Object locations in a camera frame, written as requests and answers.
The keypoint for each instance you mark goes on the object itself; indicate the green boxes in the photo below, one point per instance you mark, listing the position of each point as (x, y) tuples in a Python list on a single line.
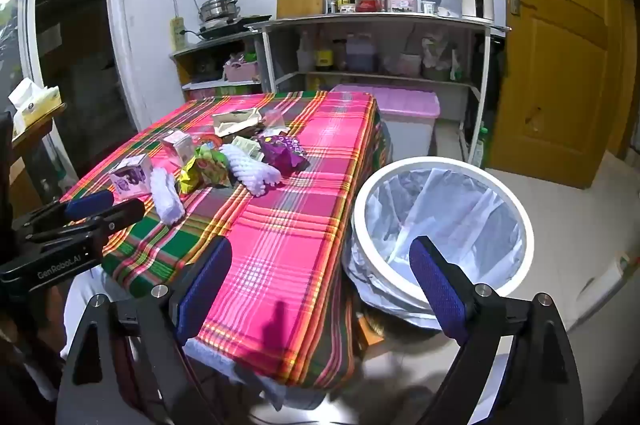
[(215, 91)]

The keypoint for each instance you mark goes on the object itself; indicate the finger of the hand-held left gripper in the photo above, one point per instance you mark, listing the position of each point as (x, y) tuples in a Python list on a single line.
[(90, 202), (125, 212)]

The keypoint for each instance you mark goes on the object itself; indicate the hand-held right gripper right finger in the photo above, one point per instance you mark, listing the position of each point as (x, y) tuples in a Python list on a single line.
[(437, 290)]

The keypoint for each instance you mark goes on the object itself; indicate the clear plastic cup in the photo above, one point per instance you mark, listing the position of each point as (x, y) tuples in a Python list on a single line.
[(274, 119)]

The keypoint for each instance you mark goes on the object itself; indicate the wooden door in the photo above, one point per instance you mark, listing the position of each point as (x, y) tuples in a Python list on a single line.
[(555, 55)]

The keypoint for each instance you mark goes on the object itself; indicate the yellow tissue box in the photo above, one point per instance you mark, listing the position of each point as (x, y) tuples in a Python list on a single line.
[(35, 97)]

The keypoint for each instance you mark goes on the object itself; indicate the soy sauce bottle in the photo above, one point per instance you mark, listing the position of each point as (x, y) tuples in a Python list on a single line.
[(325, 55)]

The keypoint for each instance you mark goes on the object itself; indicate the pink lid storage bin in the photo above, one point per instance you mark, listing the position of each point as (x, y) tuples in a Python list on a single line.
[(400, 110)]

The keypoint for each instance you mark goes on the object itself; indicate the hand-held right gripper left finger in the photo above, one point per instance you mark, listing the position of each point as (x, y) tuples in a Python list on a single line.
[(205, 285)]

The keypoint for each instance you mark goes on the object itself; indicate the white plastic jug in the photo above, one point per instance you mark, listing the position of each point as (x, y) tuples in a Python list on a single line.
[(303, 52)]

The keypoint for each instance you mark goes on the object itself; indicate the steel pot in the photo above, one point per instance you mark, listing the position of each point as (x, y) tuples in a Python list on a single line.
[(218, 9)]

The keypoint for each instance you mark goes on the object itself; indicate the black induction cooker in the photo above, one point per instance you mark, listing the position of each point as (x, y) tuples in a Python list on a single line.
[(222, 30)]

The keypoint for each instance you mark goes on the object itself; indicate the green yellow snack wrapper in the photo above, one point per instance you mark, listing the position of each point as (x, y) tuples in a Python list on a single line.
[(207, 167)]

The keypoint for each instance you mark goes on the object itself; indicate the purple white small carton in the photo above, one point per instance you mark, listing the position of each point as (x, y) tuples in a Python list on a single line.
[(131, 175)]

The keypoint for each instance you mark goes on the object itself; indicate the clear plastic bin liner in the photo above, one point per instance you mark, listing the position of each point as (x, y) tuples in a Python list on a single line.
[(450, 215)]

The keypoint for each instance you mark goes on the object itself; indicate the wooden side table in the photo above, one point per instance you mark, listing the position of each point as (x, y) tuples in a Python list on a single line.
[(30, 140)]

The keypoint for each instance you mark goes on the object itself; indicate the pink basket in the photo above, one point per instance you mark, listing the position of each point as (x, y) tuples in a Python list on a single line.
[(241, 70)]

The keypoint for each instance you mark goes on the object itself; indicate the white foam fruit net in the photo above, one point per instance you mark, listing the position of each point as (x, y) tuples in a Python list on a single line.
[(165, 197), (250, 170)]

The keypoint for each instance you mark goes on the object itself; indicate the small wooden shelf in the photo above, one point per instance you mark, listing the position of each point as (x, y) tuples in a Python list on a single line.
[(220, 44)]

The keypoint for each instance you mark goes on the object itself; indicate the red lid jar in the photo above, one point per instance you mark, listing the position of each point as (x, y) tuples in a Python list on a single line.
[(367, 1)]

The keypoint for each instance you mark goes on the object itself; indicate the yellow power strip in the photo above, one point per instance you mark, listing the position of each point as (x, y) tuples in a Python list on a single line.
[(176, 32)]

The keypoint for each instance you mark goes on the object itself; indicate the green white long box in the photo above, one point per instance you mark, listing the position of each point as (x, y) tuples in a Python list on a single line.
[(247, 146)]

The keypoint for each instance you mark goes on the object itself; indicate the purple liquid jug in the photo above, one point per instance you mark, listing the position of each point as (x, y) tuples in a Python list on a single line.
[(360, 52)]

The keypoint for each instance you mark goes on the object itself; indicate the pink drink carton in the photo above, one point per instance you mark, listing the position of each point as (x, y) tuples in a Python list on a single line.
[(177, 146)]

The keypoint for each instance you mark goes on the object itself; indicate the purple snack bag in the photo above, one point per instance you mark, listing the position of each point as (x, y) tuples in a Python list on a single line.
[(285, 152)]

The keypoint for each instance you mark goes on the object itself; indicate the beige paper bag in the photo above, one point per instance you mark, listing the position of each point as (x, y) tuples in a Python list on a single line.
[(235, 121)]

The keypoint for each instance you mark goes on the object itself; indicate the green plastic bottle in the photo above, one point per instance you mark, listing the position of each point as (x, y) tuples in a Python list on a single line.
[(478, 150)]

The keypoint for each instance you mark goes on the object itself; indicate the white plastic tub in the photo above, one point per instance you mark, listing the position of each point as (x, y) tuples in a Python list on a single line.
[(407, 64)]

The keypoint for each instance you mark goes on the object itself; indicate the white round bin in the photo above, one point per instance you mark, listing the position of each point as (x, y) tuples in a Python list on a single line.
[(440, 163)]

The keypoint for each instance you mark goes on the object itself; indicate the crumpled plastic bags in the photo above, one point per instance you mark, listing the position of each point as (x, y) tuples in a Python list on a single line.
[(435, 50)]

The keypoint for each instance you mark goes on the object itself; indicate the grey shelving unit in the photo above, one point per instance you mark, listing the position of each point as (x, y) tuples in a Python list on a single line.
[(380, 17)]

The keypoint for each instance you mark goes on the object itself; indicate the pink plaid tablecloth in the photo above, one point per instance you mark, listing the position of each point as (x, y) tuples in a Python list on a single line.
[(280, 255)]

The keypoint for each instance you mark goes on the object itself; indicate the glass sliding door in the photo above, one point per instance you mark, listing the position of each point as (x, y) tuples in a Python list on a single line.
[(75, 55)]

